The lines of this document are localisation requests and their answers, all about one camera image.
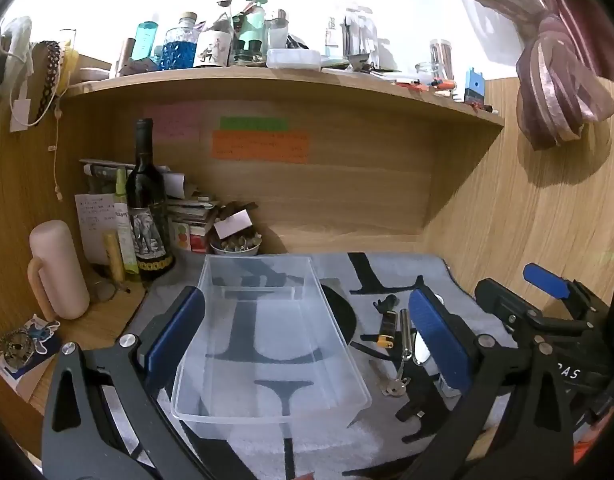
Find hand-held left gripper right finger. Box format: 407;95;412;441
397;287;575;480

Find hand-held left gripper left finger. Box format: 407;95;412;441
41;285;208;480

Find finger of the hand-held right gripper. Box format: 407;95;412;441
474;278;588;333
522;262;608;321

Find silver metal tube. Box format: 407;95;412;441
397;308;413;362

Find black gold perfume bottle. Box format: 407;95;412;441
378;310;398;349

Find clear plastic container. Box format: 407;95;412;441
171;254;373;428

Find silver key bunch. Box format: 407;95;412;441
379;362;410;397

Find thin black stick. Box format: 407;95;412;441
349;340;388;361

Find eyeglasses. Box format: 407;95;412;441
90;280;132;304

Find bowl of small trinkets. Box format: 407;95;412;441
209;232;263;257

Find stack of small boxes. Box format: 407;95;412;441
166;194;223;253

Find yellow green tube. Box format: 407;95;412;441
114;167;140;276

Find white card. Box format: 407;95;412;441
214;210;253;239

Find dark wine bottle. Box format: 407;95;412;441
125;118;177;288

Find white paper note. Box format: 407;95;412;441
74;192;120;266

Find blue cartoon sticker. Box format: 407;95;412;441
24;314;62;356

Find grey rug with black letters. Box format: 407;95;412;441
122;251;518;480

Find white blue box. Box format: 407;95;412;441
0;342;62;402

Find metal gear ornament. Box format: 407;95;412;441
4;330;36;364

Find orange sticky note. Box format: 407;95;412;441
212;131;309;163

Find blue boxed item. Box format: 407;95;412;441
464;67;486;106

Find pink sticky note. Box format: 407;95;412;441
144;102;203;141

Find pink striped curtain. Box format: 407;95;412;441
442;0;614;151

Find green sticky note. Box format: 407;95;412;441
219;116;289;132

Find glass jar with pink contents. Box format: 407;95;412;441
429;38;454;81

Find wooden shelf board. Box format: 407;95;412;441
62;66;505;132

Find blue glass bottle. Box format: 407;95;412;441
162;11;200;71

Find patterned headband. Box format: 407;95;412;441
34;41;62;127

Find black binoculars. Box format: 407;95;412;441
232;40;266;66

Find white label glass bottle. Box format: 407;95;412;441
194;0;236;67

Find teal bottle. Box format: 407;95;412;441
133;21;159;61

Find white plastic box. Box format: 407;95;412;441
266;49;322;71

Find clear plastic package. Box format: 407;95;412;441
342;7;379;56

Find white tube pack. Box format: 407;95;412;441
324;14;341;58

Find clear small bottle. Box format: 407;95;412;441
267;8;288;51

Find green spray bottle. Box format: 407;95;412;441
234;0;269;43

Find white plush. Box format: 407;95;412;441
0;16;35;92

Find black cable adapter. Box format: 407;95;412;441
394;385;453;442

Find beige handled brush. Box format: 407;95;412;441
104;232;126;284

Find pink cup with handle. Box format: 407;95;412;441
27;220;91;322

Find white earphone cable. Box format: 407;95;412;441
7;20;64;202

